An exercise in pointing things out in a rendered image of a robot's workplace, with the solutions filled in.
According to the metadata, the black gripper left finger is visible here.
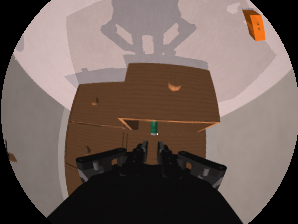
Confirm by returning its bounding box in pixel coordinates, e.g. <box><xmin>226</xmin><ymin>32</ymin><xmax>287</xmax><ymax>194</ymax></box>
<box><xmin>76</xmin><ymin>141</ymin><xmax>148</xmax><ymax>183</ymax></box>

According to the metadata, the brown wooden chest of drawers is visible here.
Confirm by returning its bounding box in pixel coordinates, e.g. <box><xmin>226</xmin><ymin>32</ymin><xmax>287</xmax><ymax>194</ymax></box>
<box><xmin>64</xmin><ymin>82</ymin><xmax>206</xmax><ymax>196</ymax></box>

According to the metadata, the dark brown drawer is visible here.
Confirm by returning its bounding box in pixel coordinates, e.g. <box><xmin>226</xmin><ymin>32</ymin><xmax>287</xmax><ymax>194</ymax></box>
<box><xmin>66</xmin><ymin>124</ymin><xmax>124</xmax><ymax>167</ymax></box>
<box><xmin>66</xmin><ymin>166</ymin><xmax>83</xmax><ymax>196</ymax></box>
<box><xmin>127</xmin><ymin>133</ymin><xmax>203</xmax><ymax>165</ymax></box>
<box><xmin>118</xmin><ymin>63</ymin><xmax>220</xmax><ymax>132</ymax></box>
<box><xmin>70</xmin><ymin>84</ymin><xmax>125</xmax><ymax>129</ymax></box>

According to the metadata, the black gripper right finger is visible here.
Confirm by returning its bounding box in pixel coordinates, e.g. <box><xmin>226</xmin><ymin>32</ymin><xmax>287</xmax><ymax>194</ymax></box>
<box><xmin>157</xmin><ymin>142</ymin><xmax>227</xmax><ymax>190</ymax></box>

